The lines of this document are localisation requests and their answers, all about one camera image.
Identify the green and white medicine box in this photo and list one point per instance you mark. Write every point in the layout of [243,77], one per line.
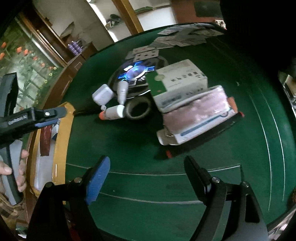
[174,85]

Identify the white blue orange medicine box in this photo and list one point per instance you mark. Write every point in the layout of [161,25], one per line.
[166,138]

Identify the purple bottles on cabinet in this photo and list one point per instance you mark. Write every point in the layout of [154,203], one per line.
[74,48]

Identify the pink cotton pad pack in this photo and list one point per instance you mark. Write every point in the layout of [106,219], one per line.
[198,109]

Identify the dark red foil pouch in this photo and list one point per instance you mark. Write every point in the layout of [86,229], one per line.
[45,140]

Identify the black marker with red cap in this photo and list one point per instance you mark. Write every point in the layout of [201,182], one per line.
[205,137]

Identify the white square plastic case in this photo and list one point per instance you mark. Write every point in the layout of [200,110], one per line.
[102,95]

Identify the scattered playing cards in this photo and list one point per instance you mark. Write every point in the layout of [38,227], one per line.
[178,35]

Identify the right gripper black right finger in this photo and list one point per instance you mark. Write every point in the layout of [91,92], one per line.
[199,178]

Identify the roll of adhesive tape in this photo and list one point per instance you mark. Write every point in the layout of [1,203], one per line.
[137,107]

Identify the yellow cardboard storage box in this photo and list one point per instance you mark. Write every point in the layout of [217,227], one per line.
[53,167]

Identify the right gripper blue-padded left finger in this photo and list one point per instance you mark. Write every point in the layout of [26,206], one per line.
[96,179]

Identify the round mahjong table centre console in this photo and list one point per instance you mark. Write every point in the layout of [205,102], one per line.
[134,74]

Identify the white bottle with orange cap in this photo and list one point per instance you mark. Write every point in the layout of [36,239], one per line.
[113,113]

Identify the wooden cabinet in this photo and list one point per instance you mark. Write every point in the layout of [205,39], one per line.
[58,52]

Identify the white and black medicine box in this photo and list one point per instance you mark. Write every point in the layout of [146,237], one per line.
[55,130]

